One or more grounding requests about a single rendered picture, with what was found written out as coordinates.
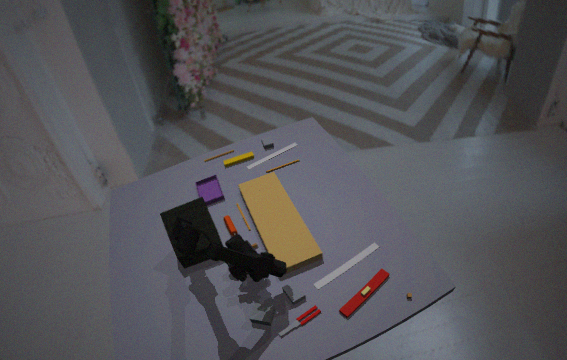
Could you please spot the yellow rectangular block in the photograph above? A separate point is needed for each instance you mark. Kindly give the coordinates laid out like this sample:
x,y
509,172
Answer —
x,y
238,159

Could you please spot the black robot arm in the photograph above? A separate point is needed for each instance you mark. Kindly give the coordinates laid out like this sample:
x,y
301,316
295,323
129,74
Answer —
x,y
187,236

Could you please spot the tan panel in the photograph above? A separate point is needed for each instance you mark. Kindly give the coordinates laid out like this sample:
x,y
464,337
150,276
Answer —
x,y
280,227

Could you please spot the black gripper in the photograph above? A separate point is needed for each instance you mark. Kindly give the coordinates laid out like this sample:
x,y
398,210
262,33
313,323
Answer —
x,y
235,243

